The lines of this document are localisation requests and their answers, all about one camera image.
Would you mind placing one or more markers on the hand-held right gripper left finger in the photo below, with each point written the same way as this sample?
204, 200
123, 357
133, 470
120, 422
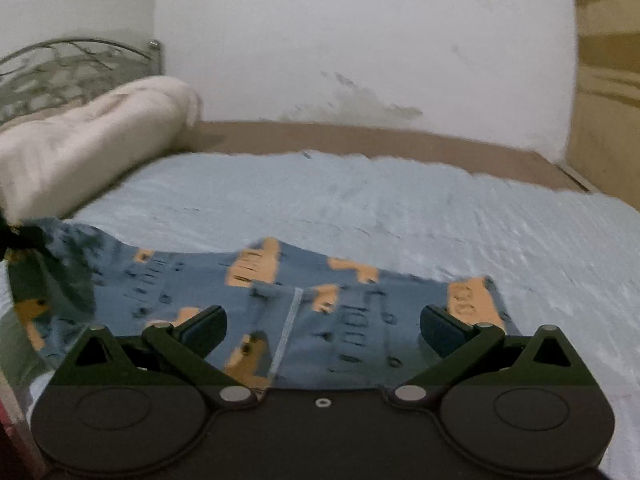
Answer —
206, 329

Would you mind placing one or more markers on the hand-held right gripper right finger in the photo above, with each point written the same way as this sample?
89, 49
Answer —
439, 327

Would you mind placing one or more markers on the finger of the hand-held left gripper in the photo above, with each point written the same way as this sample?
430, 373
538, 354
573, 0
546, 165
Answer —
17, 239

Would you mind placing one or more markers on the blue pants with orange print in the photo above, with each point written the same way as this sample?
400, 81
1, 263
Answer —
320, 310

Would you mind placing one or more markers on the cream rolled pillow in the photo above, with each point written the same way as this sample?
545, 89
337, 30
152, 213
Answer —
85, 145

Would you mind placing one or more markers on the light blue blanket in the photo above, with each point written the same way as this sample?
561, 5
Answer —
400, 210

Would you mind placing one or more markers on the grey metal headboard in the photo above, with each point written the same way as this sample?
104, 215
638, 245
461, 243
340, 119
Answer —
60, 67

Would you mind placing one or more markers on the brown bed mattress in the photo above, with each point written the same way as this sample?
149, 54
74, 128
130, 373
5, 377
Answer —
380, 145

